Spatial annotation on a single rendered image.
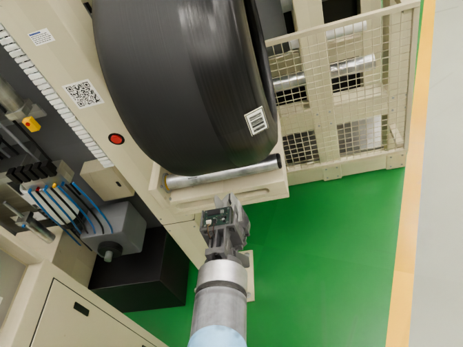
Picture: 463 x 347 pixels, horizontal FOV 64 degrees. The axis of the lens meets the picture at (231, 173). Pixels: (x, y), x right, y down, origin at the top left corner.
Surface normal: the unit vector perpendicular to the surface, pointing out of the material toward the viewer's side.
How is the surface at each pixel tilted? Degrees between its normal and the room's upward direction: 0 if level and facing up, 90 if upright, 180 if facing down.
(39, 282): 90
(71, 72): 90
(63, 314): 90
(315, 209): 0
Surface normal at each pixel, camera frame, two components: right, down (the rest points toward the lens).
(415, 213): -0.29, -0.63
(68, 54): 0.00, 0.75
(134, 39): -0.19, 0.14
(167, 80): -0.12, 0.41
